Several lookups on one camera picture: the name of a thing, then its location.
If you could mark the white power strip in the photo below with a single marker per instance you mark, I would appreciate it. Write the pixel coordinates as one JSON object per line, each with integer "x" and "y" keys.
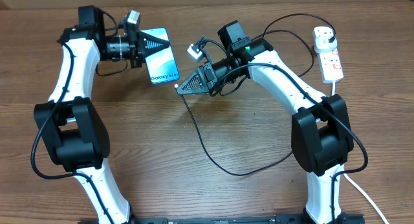
{"x": 329, "y": 62}

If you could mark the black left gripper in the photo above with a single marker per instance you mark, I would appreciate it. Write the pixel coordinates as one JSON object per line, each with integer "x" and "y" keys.
{"x": 137, "y": 54}

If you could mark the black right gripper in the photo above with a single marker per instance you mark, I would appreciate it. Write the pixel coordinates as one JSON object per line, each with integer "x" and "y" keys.
{"x": 208, "y": 72}

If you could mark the blue Galaxy smartphone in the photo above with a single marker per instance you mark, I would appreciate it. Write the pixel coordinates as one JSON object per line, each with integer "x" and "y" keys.
{"x": 161, "y": 65}

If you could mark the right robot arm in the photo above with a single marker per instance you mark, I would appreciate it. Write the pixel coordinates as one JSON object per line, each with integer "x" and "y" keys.
{"x": 321, "y": 138}

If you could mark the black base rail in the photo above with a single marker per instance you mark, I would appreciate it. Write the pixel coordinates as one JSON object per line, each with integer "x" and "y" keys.
{"x": 277, "y": 219}

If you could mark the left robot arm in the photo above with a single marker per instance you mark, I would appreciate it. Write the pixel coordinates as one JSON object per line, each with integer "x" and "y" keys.
{"x": 72, "y": 140}

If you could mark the white wall charger plug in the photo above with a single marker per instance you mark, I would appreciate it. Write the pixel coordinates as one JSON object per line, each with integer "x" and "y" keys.
{"x": 322, "y": 45}

